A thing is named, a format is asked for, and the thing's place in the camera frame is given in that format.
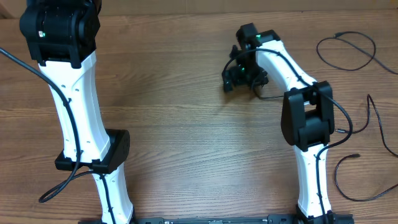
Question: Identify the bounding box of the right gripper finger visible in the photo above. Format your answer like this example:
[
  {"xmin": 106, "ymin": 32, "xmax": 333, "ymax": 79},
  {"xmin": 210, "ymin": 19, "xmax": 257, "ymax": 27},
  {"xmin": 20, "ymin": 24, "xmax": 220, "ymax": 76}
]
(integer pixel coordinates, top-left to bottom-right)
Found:
[
  {"xmin": 250, "ymin": 71, "xmax": 269, "ymax": 90},
  {"xmin": 221, "ymin": 70, "xmax": 233, "ymax": 92}
]

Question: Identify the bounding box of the black USB cable short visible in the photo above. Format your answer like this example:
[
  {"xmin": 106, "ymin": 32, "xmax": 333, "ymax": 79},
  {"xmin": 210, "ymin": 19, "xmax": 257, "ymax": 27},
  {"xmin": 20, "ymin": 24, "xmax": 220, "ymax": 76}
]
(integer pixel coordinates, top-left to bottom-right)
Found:
[{"xmin": 315, "ymin": 30, "xmax": 397, "ymax": 76}]

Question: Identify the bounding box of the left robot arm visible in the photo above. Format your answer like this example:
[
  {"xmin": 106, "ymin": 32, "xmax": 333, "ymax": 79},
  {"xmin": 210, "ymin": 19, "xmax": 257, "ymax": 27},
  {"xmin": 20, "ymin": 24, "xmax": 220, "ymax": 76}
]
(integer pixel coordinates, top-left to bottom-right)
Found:
[{"xmin": 19, "ymin": 1, "xmax": 135, "ymax": 223}]

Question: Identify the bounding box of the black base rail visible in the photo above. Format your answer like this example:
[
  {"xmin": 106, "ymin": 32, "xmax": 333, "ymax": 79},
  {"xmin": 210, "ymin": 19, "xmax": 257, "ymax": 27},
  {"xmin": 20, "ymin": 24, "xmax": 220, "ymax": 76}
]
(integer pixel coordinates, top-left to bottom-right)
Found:
[{"xmin": 134, "ymin": 215, "xmax": 303, "ymax": 224}]

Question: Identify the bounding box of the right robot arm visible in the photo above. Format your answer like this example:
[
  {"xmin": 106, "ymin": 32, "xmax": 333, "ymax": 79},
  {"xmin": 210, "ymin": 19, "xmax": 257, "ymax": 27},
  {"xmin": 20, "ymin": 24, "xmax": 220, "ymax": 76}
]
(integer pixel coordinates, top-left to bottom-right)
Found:
[{"xmin": 221, "ymin": 23, "xmax": 335, "ymax": 223}]

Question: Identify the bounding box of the black USB cable long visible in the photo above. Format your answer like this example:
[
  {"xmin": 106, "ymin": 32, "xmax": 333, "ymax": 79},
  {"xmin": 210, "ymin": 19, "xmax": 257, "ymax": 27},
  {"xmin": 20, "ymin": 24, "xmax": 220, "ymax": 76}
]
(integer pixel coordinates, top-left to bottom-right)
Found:
[{"xmin": 333, "ymin": 93, "xmax": 398, "ymax": 203}]

